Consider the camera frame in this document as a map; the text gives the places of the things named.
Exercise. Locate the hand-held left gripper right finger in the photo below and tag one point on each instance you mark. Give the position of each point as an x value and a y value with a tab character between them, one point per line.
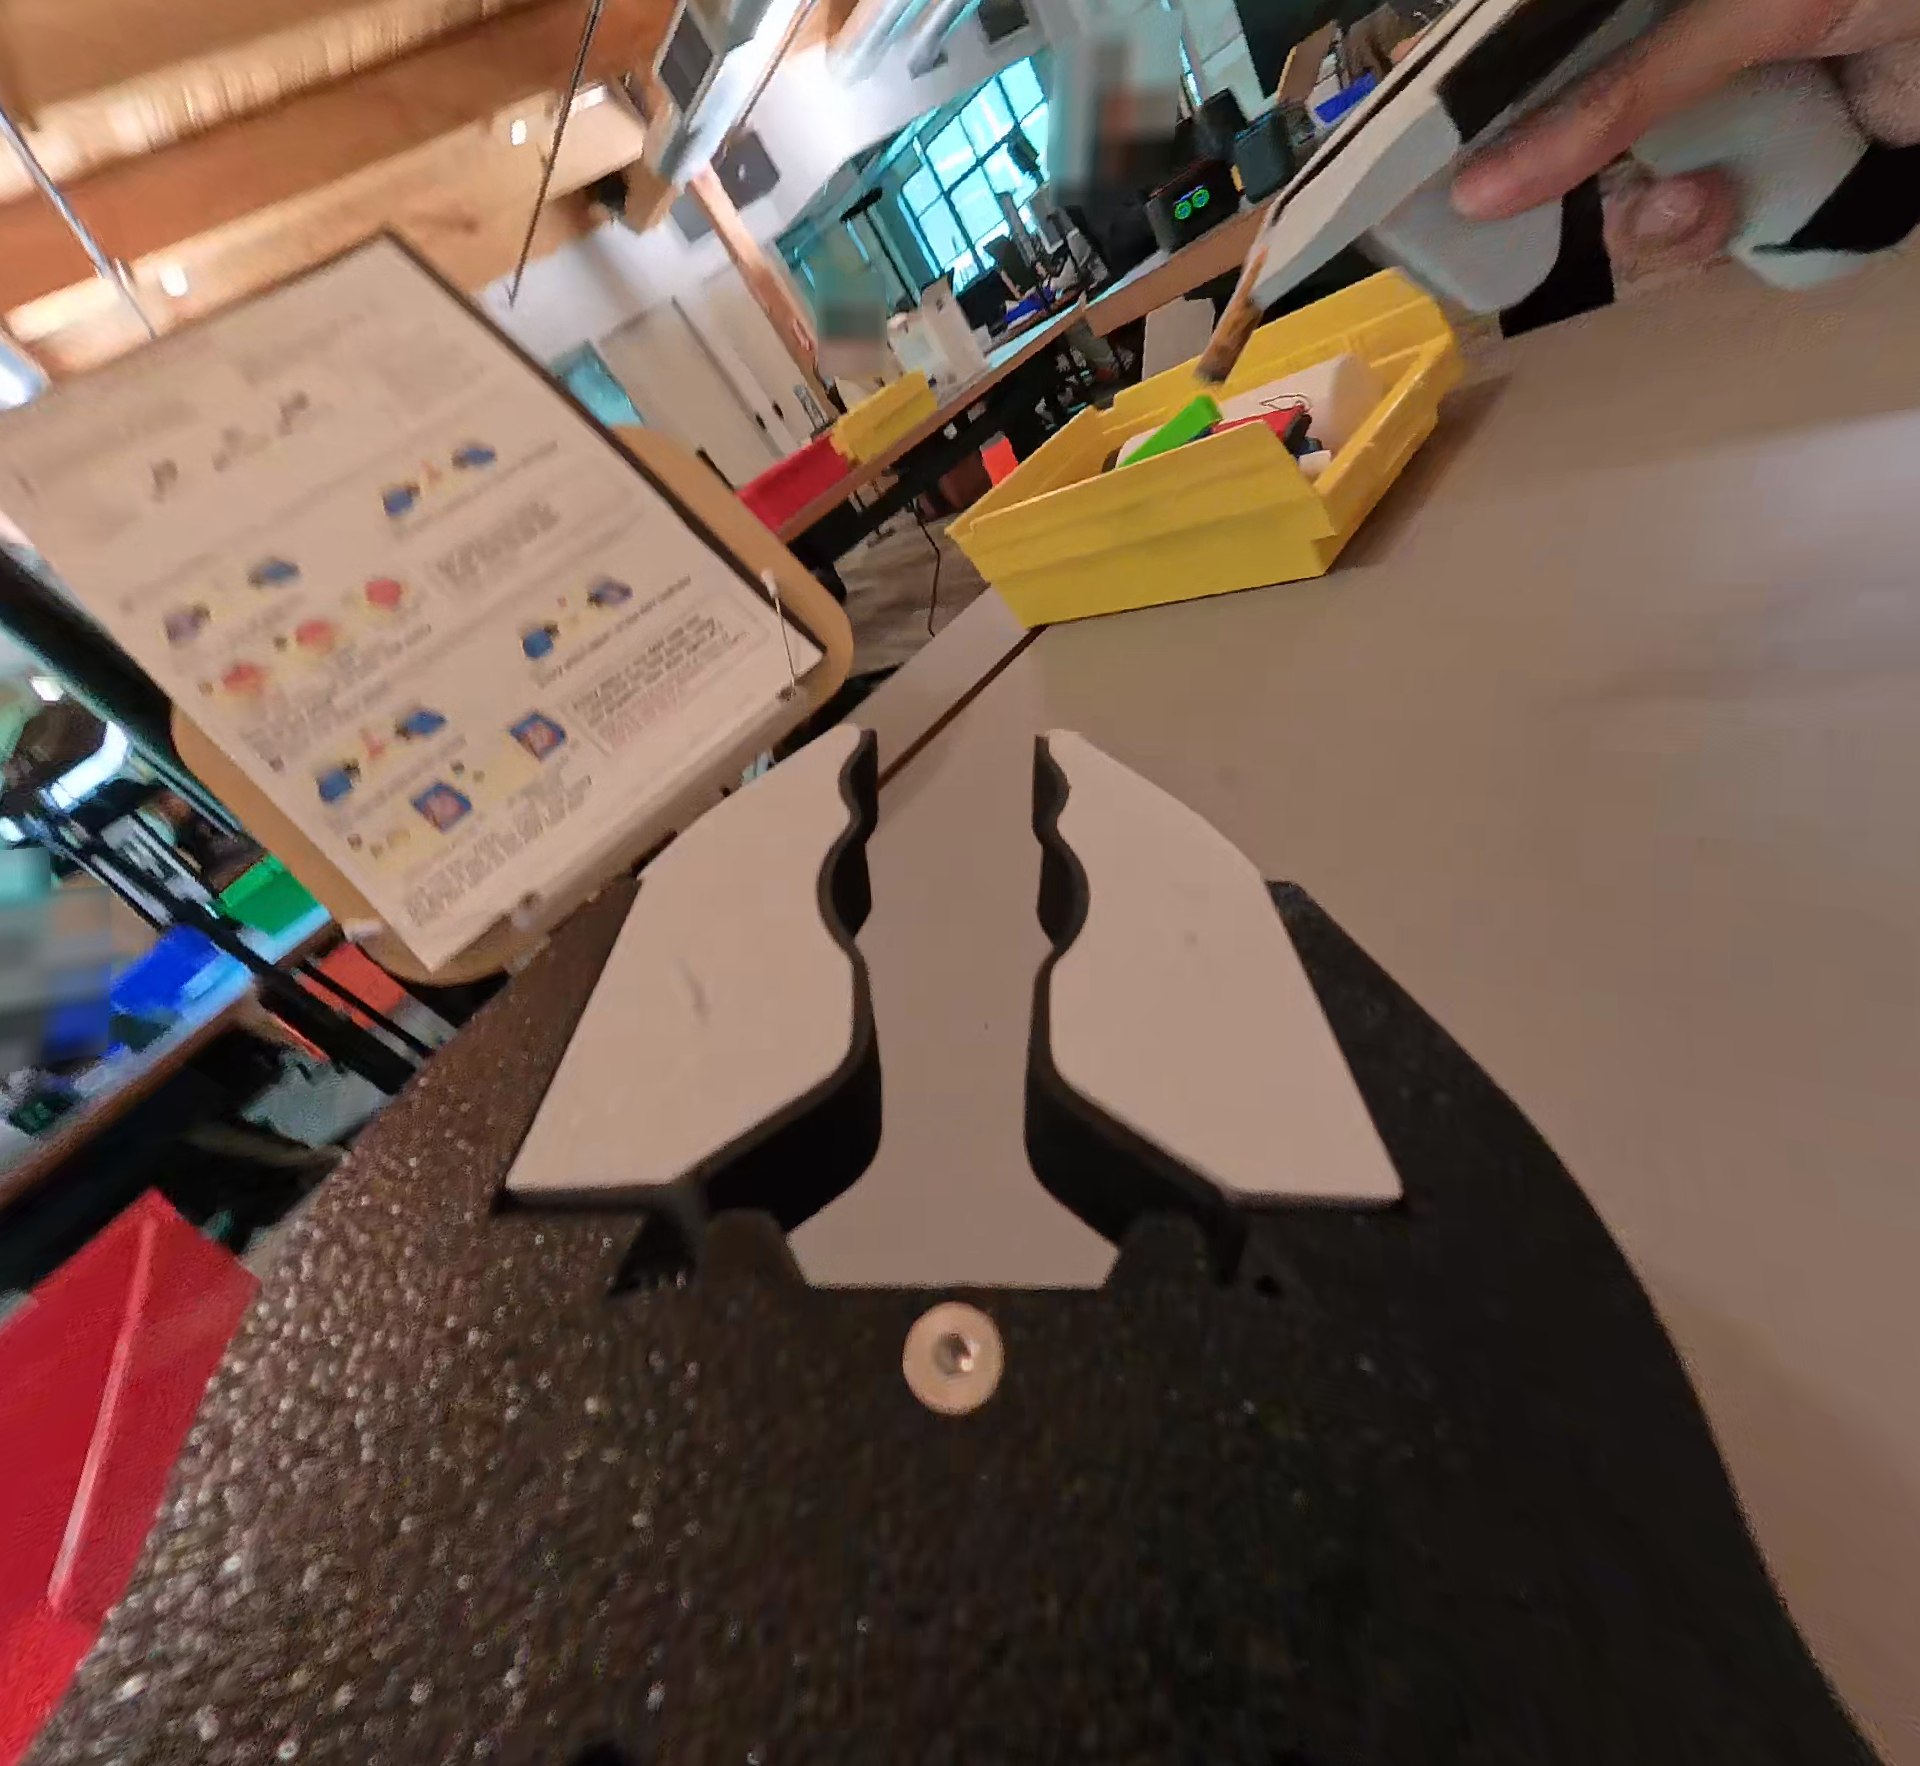
1215	1032

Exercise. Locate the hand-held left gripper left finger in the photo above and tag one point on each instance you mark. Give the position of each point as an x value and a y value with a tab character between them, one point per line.
704	1032

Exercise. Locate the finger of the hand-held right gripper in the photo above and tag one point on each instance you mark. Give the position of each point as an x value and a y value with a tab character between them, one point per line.
1351	199

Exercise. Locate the orange and black battery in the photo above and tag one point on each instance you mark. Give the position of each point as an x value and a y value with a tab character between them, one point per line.
1234	318

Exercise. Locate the yellow plastic bin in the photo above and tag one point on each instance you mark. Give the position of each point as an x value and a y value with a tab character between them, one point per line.
1139	535

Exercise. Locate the red plastic bin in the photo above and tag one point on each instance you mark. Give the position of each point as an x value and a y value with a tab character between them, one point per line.
795	492
105	1422

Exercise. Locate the dark small box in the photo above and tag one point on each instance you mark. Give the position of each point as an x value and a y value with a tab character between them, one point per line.
1265	153

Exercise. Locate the black case with green lights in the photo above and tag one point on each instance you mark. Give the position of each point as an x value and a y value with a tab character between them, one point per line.
1192	206

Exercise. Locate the white cylinder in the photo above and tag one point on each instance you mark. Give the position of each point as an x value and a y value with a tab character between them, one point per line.
1320	394

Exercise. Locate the grey-top wood-edged desk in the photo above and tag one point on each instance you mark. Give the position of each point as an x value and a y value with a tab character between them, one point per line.
1155	281

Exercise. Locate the small red item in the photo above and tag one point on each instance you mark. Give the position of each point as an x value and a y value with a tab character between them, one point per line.
1268	419

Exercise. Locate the green block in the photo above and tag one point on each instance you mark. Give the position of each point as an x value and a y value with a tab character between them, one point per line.
1170	432

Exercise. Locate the white cardboard box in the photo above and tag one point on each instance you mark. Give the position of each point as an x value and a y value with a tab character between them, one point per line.
939	340

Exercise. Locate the green plastic bin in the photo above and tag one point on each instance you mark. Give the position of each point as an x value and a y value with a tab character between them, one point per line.
271	897

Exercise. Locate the instruction sheet on board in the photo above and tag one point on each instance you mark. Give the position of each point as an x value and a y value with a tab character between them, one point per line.
752	552

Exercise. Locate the stack of yellow bins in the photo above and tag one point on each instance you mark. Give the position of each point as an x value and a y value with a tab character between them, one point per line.
885	415

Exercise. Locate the blue plastic bin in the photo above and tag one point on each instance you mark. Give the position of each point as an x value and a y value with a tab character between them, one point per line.
165	985

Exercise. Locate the printed instruction sheet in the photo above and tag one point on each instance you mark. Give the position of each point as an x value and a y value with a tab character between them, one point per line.
375	566

